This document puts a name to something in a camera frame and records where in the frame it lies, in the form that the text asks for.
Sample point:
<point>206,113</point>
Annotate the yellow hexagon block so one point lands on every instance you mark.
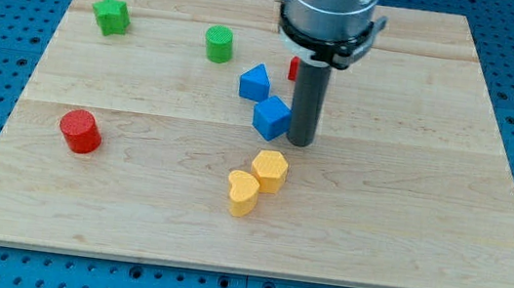
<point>271,169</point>

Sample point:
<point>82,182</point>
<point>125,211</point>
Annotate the blue cube block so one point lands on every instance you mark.
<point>271,118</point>

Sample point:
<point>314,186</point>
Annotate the yellow heart block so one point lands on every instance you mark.
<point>243,193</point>

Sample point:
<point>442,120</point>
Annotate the blue triangle block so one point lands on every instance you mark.
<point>254,84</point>

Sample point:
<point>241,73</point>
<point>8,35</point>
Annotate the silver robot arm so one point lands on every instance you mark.
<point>335,33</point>

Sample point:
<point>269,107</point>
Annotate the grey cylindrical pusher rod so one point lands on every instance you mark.
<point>307,103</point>

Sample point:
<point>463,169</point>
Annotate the green cylinder block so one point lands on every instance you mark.
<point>219,43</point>

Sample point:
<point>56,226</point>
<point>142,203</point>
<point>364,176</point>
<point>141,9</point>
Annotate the red block behind rod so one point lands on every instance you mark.
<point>293,69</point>

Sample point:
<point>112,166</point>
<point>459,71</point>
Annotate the wooden board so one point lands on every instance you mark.
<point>406,185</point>

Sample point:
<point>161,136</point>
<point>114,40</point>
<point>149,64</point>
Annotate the red cylinder block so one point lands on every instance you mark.
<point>80,130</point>

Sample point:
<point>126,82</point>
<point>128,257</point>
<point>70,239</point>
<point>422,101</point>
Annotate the green star block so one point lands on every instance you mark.
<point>112,16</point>

